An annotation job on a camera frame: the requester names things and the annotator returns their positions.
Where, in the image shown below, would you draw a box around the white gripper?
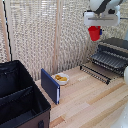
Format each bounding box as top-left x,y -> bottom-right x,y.
82,10 -> 121,36

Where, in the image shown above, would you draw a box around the red plastic cup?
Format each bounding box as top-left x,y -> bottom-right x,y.
87,25 -> 102,42

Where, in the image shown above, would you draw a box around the yellow food pieces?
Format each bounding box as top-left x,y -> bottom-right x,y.
55,74 -> 68,83

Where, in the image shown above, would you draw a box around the woven folding screen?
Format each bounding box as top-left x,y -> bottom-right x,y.
0,0 -> 128,82

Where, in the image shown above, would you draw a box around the white bowl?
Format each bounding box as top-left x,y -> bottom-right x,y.
53,72 -> 71,87

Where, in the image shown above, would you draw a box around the dark blue book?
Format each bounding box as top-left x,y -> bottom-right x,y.
40,68 -> 61,106

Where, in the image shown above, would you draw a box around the black fabric storage box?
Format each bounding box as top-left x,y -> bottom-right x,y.
0,59 -> 52,128

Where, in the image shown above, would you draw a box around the black wire dish rack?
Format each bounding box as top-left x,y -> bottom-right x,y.
90,37 -> 128,77

